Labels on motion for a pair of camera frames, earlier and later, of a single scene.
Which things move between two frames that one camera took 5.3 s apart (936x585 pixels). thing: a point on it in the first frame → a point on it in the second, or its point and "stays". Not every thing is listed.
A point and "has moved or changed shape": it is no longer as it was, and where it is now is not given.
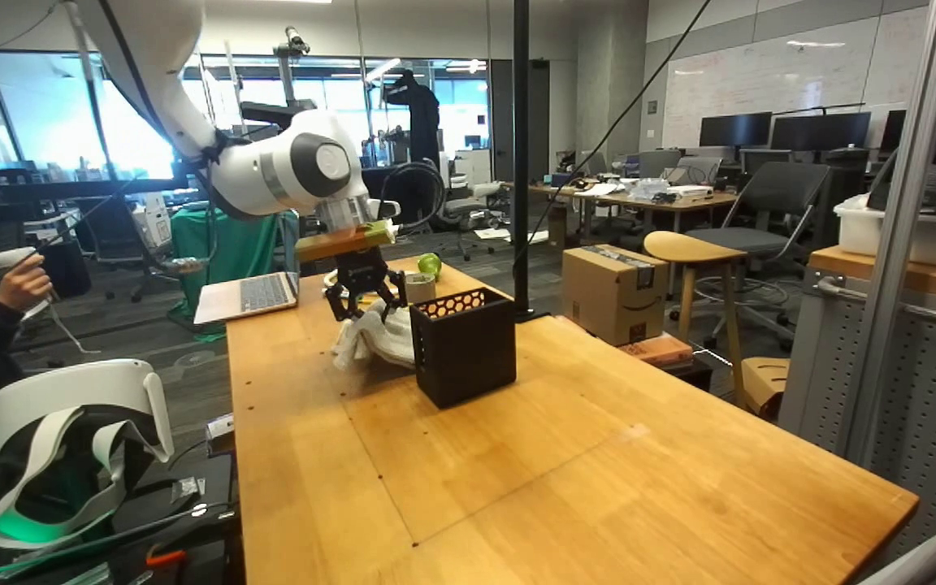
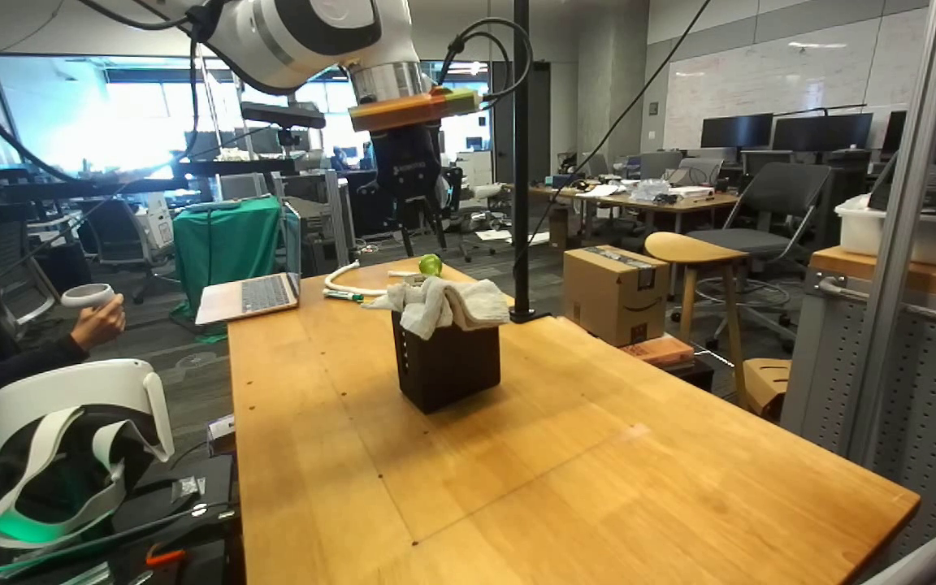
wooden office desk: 638,193 stays
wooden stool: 689,253 stays
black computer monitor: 795,131 stays
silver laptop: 246,296 stays
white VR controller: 9,255 → 87,294
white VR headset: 63,452 stays
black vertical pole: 522,158 stays
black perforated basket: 464,346 has moved or changed shape
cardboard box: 612,294 stays
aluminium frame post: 907,215 stays
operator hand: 25,283 → 101,322
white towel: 376,336 → 435,301
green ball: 428,266 stays
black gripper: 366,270 → 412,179
